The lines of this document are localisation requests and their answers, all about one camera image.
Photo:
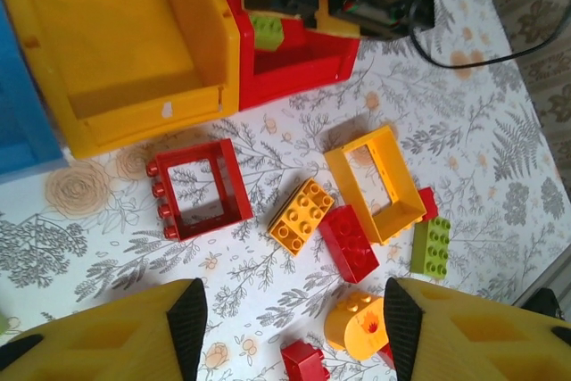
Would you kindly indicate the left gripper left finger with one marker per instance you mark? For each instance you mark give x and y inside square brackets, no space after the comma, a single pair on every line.
[111,345]

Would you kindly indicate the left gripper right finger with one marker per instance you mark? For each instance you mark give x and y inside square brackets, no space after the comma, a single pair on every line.
[482,341]

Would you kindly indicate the yellow round flame-print lego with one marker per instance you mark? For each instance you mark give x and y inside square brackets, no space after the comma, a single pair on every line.
[357,329]

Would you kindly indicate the yellow lego window frame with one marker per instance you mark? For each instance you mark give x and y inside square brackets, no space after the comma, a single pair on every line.
[401,216]

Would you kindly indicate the yellow lego brick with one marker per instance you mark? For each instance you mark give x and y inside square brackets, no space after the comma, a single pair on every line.
[299,218]

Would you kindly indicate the green L-shaped lego piece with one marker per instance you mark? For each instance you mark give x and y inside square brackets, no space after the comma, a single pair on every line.
[2,325]

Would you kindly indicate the red sloped lego brick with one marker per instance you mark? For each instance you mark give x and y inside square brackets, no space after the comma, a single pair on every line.
[305,361]

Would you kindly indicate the red lego window frame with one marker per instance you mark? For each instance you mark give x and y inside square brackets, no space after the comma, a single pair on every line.
[236,184]

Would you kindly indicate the blue plastic bin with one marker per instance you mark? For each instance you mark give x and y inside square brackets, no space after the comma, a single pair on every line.
[20,122]

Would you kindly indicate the red plastic bin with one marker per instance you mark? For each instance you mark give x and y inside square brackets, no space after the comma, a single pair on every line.
[290,73]

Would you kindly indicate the red long lego brick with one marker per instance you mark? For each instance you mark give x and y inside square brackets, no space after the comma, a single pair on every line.
[387,356]
[350,245]

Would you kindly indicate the yellow plastic bin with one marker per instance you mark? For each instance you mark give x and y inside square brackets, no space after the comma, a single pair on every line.
[116,28]

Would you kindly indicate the floral tablecloth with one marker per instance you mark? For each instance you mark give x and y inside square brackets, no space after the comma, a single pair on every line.
[468,140]

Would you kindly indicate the small red lego brick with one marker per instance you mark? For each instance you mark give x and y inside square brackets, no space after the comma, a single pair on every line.
[427,203]

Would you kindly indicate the green lego brick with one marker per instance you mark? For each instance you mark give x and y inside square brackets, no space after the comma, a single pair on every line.
[430,247]
[267,33]

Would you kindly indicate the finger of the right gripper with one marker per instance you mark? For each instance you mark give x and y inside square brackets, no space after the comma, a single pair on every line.
[332,22]

